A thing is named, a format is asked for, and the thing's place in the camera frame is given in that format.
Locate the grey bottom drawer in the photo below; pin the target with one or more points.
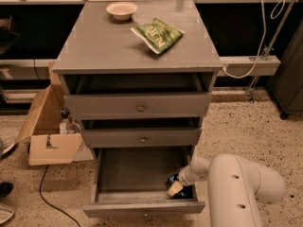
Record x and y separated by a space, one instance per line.
133 182

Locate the green chip bag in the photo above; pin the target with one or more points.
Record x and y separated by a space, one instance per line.
158 36

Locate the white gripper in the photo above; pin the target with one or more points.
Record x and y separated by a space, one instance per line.
185 178

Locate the open cardboard box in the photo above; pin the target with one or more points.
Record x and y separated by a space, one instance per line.
42 127

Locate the grey middle drawer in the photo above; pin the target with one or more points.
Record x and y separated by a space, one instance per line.
152 132

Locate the grey top drawer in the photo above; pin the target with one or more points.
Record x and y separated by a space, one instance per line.
131 96

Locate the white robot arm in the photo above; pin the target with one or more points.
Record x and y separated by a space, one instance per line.
236 186

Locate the dark grey side cabinet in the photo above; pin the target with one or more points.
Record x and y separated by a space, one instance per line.
286 85

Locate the white paper bowl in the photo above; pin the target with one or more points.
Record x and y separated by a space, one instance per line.
122 11

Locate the grey wooden drawer cabinet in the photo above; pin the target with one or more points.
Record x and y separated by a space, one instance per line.
100 45

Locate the black shoe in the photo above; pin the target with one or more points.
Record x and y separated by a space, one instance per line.
5 189

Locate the metal tripod pole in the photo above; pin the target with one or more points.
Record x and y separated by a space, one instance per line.
253 82

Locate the grey drawer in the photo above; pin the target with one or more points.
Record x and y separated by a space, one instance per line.
131 96
133 182
152 132

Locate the blue pepsi can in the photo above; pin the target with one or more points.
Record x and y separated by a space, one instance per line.
185 193

